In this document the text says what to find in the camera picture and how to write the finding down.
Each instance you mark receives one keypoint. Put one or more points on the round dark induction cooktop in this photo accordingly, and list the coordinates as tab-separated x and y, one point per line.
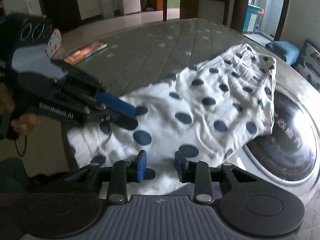
289	154

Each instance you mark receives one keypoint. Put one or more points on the blue white small cabinet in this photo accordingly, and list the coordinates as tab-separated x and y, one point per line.
253	17

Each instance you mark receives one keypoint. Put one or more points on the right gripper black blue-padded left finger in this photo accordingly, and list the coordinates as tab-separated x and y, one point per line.
65	204

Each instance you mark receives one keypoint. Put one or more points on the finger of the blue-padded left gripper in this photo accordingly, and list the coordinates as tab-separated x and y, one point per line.
115	103

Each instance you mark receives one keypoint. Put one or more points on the dark wooden table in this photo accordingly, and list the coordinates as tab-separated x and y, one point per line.
190	9

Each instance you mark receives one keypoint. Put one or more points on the blue sofa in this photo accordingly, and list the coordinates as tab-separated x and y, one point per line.
285	50

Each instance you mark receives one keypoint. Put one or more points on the colourful book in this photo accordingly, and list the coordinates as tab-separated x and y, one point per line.
85	52

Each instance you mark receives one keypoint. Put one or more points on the butterfly print cushion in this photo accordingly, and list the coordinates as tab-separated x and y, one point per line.
308	64

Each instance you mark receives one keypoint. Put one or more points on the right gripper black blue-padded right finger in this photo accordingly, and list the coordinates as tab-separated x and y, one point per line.
247	203

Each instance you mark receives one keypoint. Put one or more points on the white navy polka dot garment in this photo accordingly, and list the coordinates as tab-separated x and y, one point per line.
207	111

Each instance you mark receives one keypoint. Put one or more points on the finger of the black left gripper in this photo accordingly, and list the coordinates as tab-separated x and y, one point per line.
120	120

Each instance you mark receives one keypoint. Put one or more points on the grey star quilted table cover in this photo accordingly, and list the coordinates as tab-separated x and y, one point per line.
152	53

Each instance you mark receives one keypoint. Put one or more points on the person's left hand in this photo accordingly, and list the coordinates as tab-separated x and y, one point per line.
25	123

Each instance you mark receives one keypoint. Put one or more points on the white dotted paper card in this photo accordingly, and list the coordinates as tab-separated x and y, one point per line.
54	43

